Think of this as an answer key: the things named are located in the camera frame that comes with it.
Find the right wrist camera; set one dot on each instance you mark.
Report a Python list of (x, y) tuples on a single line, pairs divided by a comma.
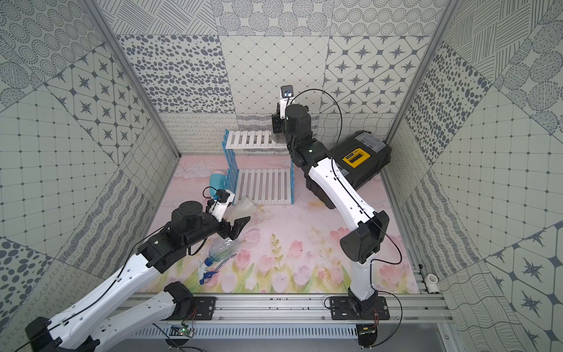
[(286, 96)]

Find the teal spray bottle pink nozzle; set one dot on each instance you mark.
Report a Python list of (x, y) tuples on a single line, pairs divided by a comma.
[(218, 180)]

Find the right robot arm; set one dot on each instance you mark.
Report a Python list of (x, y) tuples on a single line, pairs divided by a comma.
[(367, 226)]

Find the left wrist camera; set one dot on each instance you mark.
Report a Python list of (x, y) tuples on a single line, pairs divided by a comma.
[(222, 200)]

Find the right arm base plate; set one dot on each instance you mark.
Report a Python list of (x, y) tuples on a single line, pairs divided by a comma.
[(344, 308)]

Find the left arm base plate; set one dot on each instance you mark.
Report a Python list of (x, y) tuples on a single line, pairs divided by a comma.
[(198, 308)]

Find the right circuit board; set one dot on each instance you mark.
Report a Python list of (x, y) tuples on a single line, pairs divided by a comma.
[(367, 335)]

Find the circuit board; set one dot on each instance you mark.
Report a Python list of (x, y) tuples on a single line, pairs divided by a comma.
[(367, 335), (182, 331)]

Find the aluminium rail frame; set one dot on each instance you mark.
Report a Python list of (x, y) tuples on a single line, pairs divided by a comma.
[(318, 309)]

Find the blue and white slatted shelf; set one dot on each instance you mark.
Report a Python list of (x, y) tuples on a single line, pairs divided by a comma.
[(258, 168)]

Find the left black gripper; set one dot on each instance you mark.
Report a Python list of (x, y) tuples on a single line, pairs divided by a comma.
[(231, 226)]

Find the left circuit board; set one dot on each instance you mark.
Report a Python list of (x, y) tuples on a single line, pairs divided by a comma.
[(182, 331)]

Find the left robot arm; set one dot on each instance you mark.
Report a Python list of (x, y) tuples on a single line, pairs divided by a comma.
[(91, 323)]

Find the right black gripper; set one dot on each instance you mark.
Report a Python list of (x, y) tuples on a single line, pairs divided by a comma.
[(276, 121)]

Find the black toolbox yellow latch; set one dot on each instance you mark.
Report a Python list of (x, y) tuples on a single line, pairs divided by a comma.
[(359, 158)]

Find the clear spray bottle blue nozzle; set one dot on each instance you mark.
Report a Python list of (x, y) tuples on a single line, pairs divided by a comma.
[(220, 253)]

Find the white spray bottle pink nozzle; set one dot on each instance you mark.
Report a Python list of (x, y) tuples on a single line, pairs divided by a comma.
[(243, 208)]

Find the white pipe fitting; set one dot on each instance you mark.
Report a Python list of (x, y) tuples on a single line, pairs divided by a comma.
[(431, 284)]

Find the smoky grey spray bottle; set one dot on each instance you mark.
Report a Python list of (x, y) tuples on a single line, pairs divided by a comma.
[(281, 139)]

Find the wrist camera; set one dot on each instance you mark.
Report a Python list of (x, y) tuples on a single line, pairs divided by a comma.
[(286, 96), (222, 200)]

